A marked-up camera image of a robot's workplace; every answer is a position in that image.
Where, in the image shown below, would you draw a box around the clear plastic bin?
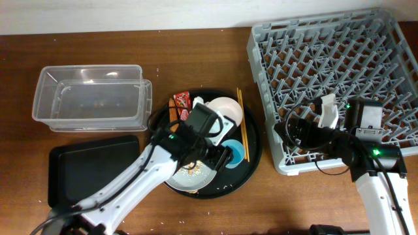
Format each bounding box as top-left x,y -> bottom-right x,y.
32,65 -> 152,131

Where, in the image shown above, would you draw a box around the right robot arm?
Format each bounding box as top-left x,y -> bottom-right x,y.
274,99 -> 416,234

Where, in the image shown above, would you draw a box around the round black tray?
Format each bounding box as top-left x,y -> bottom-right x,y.
151,89 -> 263,199

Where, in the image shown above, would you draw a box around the wooden chopstick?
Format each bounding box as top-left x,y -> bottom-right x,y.
236,87 -> 248,161
238,89 -> 251,163

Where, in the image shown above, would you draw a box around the rice and food scraps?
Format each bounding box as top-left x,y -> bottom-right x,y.
178,161 -> 204,176

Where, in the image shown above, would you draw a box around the grey plate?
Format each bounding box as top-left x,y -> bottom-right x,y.
165,164 -> 217,192

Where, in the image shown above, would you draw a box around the grey dishwasher rack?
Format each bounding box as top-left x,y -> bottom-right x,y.
247,8 -> 417,176

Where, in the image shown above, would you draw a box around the rectangular black tray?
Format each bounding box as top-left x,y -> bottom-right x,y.
48,135 -> 140,208

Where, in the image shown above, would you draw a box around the crumpled white tissue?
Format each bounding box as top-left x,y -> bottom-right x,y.
192,97 -> 205,108

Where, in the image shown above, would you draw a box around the red snack wrapper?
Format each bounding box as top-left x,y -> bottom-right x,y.
173,91 -> 192,121

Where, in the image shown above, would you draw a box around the light blue cup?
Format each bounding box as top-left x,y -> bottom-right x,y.
221,139 -> 246,169

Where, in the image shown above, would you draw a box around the orange carrot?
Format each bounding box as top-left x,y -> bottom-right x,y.
169,99 -> 178,133

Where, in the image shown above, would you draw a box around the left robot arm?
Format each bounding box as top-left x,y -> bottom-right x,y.
32,121 -> 236,234

